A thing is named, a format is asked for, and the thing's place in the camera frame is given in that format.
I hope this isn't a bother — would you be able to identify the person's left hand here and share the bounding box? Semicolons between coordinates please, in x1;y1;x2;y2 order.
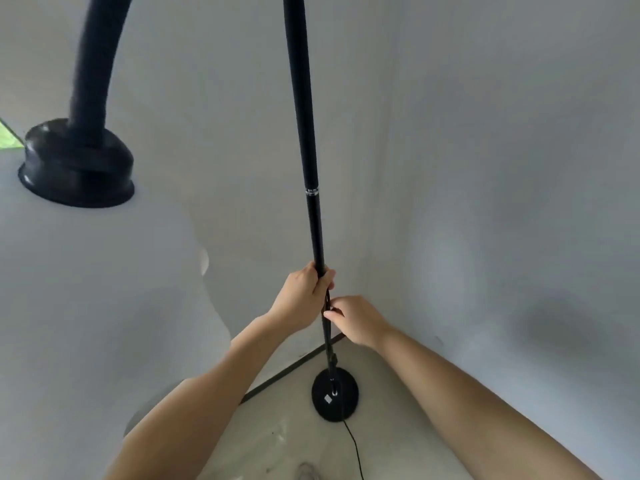
269;261;336;333

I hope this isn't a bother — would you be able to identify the person's right hand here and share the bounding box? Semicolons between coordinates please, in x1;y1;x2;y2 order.
323;295;394;350

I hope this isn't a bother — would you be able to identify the black floor lamp stand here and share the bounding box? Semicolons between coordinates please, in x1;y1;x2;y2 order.
282;0;360;423

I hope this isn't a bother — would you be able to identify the person's left forearm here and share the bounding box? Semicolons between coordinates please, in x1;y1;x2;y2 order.
104;314;302;480

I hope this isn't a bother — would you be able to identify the person's right forearm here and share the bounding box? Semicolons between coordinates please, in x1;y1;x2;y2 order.
372;325;604;480

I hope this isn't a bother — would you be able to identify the black skirting strip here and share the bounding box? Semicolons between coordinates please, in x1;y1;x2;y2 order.
240;333;347;405

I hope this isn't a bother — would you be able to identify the white lampshade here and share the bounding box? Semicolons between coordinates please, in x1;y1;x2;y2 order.
0;145;237;480

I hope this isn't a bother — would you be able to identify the black curved lamp neck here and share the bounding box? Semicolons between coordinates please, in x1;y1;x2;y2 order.
18;0;136;209

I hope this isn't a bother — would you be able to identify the bright green panel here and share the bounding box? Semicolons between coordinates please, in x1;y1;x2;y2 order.
0;118;25;150

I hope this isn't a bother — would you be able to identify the black power cable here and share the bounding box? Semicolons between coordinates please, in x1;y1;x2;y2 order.
342;419;367;480

